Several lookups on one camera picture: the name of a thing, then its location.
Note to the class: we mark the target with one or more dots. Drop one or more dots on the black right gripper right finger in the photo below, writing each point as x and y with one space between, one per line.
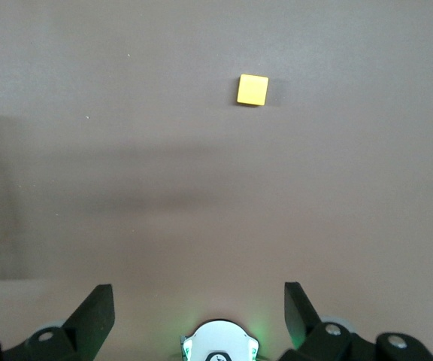
303 327

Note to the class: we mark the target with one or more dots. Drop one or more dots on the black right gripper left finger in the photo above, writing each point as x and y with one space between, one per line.
85 331

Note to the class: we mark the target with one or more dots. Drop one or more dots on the yellow wooden block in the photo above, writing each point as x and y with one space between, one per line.
252 89

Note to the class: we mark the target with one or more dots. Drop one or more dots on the brown table mat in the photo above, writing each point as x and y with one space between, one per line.
126 188

